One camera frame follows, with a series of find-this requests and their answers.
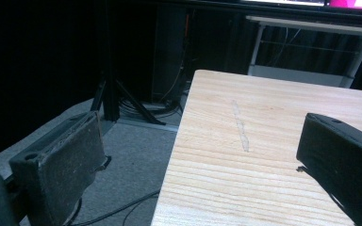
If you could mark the black metal tripod stand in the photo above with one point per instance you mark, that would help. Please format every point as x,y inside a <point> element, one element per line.
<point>110,94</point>

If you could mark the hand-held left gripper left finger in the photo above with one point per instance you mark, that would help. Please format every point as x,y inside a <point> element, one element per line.
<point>62,166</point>

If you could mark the dark computer tower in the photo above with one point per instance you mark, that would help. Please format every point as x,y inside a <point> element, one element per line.
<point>169,53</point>

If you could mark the white metal frame table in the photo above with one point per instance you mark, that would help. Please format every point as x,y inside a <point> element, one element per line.
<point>304,50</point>

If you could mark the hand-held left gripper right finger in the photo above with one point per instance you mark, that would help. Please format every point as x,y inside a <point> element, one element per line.
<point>342,163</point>

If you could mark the monitor screen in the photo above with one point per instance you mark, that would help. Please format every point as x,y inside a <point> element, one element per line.
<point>311,2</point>

